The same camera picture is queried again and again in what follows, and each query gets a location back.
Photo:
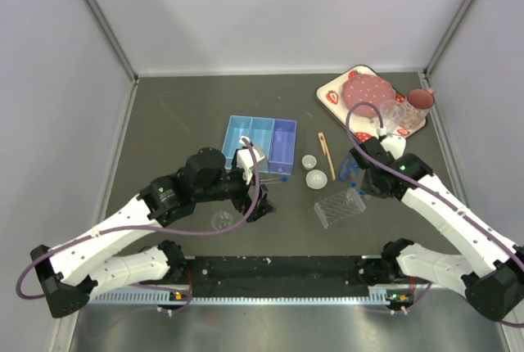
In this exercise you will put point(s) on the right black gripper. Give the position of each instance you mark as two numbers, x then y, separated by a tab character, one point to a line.
369	189

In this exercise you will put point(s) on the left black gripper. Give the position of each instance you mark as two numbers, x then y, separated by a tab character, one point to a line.
244	201

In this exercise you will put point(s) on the clear acrylic test tube rack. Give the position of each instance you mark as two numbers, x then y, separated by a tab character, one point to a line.
339	207

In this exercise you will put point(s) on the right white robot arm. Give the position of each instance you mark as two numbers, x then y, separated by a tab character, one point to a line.
487	270

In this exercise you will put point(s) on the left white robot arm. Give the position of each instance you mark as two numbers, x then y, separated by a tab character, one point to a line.
91	264

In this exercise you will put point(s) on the clear glass dish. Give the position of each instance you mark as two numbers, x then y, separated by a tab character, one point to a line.
222	221

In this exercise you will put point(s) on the light blue left drawer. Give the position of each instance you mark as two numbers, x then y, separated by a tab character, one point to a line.
238	126

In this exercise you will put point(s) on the light blue drawer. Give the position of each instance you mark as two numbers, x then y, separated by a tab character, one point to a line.
238	126
261	135

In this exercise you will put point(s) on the wooden tongs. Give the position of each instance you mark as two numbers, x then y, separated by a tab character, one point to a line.
327	154

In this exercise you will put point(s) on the white evaporating dish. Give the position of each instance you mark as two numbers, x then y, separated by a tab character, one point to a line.
316	179

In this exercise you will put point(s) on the clear drinking glass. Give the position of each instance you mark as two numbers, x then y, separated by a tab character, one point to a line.
392	113

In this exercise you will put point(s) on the light blue middle drawer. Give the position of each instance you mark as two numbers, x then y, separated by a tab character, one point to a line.
261	135

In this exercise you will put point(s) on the small white crucible cup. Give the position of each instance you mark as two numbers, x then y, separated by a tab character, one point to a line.
309	162

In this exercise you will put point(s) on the purple right drawer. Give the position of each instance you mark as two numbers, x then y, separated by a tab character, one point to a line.
281	157

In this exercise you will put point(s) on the pink strawberry mug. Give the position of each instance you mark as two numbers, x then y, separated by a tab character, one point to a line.
417	105

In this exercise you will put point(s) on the pink dotted plate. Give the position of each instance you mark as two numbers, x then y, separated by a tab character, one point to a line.
366	88

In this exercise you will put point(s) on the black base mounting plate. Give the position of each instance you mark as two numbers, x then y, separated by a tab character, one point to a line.
284	276

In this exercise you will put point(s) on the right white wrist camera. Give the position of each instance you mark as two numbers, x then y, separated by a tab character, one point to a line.
391	142

